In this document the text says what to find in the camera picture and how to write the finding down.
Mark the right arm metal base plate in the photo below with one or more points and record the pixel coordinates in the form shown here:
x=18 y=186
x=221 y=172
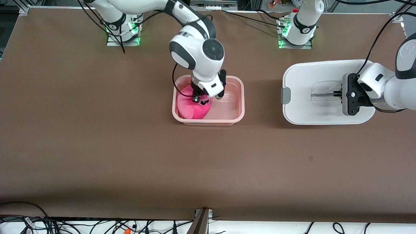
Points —
x=112 y=43

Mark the white box lid grey clips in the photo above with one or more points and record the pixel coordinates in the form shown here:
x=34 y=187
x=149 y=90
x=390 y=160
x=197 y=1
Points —
x=302 y=81

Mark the white table corner bracket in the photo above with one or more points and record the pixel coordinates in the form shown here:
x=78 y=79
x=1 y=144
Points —
x=24 y=9

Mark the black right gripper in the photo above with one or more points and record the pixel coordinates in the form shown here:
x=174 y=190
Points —
x=196 y=90

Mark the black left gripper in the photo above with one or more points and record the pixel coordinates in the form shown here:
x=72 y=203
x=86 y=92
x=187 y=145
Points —
x=340 y=93

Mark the pink plush toy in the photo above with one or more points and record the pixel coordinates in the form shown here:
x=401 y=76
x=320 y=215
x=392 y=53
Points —
x=191 y=109

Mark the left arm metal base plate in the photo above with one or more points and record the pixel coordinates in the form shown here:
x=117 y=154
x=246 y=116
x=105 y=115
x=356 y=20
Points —
x=282 y=46

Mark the aluminium corner profile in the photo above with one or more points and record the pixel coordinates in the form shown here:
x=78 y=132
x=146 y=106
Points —
x=397 y=18

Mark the metal post bracket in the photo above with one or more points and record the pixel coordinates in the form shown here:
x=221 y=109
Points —
x=210 y=213

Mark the brown camera post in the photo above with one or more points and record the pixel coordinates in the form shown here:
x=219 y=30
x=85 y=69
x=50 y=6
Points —
x=200 y=224

